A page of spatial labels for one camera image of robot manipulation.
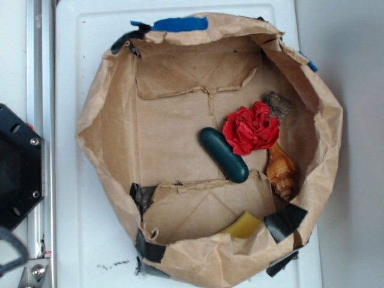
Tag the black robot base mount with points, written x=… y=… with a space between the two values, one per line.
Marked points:
x=21 y=169

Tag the yellow sponge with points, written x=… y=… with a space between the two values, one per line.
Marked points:
x=243 y=227

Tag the aluminium frame rail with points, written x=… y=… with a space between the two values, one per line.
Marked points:
x=40 y=269

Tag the brown paper bag bin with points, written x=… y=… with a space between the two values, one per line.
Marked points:
x=140 y=129

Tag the grey brown rock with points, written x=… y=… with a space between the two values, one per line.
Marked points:
x=278 y=105

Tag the orange spiral seashell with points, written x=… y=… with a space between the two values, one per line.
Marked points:
x=280 y=171

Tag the crumpled red paper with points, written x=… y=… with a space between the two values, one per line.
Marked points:
x=250 y=129

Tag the dark green plastic pickle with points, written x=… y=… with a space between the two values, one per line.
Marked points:
x=232 y=165

